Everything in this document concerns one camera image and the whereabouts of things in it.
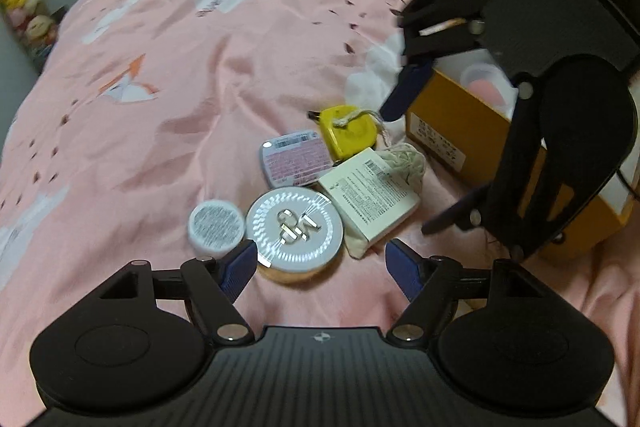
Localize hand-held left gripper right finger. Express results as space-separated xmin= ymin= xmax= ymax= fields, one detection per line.
xmin=385 ymin=238 xmax=547 ymax=348

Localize yellow tape measure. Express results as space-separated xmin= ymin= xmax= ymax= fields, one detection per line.
xmin=307 ymin=104 xmax=384 ymax=160

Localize pink round container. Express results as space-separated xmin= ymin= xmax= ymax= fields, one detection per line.
xmin=459 ymin=63 xmax=517 ymax=118

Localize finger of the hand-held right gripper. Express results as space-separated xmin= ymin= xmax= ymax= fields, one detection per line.
xmin=378 ymin=0 xmax=487 ymax=120
xmin=421 ymin=74 xmax=547 ymax=259

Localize white labelled flat box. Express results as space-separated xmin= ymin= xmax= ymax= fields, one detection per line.
xmin=317 ymin=148 xmax=421 ymax=244

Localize beige drawstring cloth pouch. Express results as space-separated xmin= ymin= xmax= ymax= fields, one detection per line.
xmin=344 ymin=144 xmax=427 ymax=261

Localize round silver compact case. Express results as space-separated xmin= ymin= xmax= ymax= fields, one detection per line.
xmin=246 ymin=187 xmax=346 ymax=286

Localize rectangular tin with pink label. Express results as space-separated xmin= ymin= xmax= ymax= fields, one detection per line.
xmin=258 ymin=130 xmax=334 ymax=188

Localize small white labelled jar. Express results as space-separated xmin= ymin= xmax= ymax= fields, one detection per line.
xmin=187 ymin=199 xmax=247 ymax=256

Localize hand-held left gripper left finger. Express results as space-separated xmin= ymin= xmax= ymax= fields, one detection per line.
xmin=95 ymin=239 xmax=258 ymax=348

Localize white crumpled cloth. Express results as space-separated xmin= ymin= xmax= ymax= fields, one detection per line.
xmin=346 ymin=32 xmax=417 ymax=144

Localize yellow cardboard box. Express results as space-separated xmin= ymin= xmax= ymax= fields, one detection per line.
xmin=405 ymin=49 xmax=633 ymax=264

